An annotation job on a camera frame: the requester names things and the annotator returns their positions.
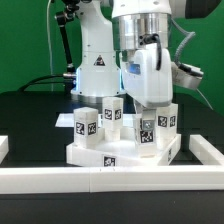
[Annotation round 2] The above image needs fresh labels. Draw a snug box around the white thin cable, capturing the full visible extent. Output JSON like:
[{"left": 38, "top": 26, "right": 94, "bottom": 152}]
[{"left": 46, "top": 0, "right": 55, "bottom": 92}]

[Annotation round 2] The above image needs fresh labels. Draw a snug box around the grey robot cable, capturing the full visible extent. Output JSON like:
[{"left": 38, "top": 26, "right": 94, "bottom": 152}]
[{"left": 169, "top": 16, "right": 214, "bottom": 111}]

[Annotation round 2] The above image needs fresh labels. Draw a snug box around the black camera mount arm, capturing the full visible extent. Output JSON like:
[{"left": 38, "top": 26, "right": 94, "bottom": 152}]
[{"left": 55, "top": 0, "right": 80, "bottom": 93}]

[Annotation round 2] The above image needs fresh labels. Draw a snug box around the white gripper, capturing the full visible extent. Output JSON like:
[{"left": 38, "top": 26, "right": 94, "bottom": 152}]
[{"left": 120, "top": 44, "right": 173, "bottom": 131}]

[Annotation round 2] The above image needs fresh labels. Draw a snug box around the black cable bundle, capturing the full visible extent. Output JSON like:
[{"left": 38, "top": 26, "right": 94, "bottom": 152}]
[{"left": 18, "top": 73, "right": 74, "bottom": 92}]

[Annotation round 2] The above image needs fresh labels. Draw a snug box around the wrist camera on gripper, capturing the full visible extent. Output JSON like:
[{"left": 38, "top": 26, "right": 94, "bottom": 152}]
[{"left": 172, "top": 63, "right": 204, "bottom": 90}]

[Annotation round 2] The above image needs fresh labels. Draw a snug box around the white U-shaped fence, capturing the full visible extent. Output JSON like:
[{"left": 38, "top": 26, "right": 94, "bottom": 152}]
[{"left": 0, "top": 135, "right": 224, "bottom": 194}]

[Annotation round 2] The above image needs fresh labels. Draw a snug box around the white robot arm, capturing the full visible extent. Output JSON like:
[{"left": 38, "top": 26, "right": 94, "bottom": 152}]
[{"left": 77, "top": 0, "right": 222, "bottom": 131}]

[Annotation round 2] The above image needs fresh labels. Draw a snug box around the white square table top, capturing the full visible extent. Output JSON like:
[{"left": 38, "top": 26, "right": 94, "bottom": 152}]
[{"left": 66, "top": 127, "right": 181, "bottom": 167}]

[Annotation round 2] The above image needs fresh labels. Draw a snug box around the marker sheet with tags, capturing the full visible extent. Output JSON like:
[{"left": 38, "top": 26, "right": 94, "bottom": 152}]
[{"left": 55, "top": 113, "right": 134, "bottom": 127}]

